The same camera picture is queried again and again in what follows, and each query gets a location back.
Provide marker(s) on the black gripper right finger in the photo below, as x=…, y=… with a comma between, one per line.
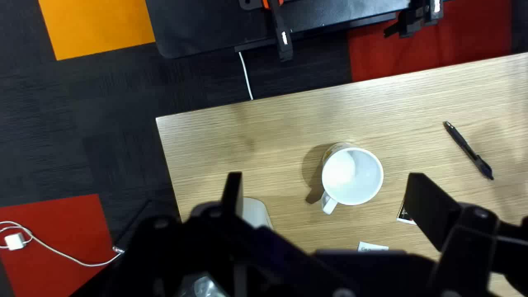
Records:
x=430, y=208

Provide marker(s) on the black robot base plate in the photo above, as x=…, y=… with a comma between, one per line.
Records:
x=195, y=27

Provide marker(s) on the black orange clamp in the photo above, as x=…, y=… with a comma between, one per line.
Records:
x=283, y=34

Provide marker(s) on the black pen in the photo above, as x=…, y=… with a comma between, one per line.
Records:
x=464, y=146

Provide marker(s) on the white ceramic cup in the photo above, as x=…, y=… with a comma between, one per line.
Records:
x=350, y=175

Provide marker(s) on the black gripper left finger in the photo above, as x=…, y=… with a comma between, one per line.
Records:
x=232, y=199

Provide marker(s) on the small white sachet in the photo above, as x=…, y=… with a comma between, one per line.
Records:
x=365, y=246

